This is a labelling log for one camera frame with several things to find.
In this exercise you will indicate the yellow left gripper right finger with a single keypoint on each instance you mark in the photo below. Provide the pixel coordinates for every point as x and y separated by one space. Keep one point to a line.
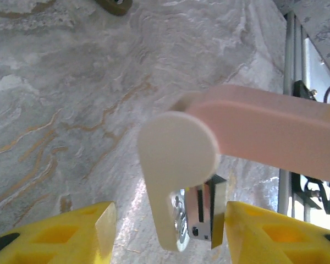
277 242

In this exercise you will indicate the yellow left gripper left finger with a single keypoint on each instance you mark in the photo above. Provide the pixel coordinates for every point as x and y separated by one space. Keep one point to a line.
57 242

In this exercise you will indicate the grey staple strip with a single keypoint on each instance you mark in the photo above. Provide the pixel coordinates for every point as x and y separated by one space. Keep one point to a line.
218 209

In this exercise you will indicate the pink and white stapler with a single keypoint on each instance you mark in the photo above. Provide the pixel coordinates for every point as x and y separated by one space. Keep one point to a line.
181 154

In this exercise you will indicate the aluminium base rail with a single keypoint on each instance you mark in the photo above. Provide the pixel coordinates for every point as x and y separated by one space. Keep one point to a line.
288 55

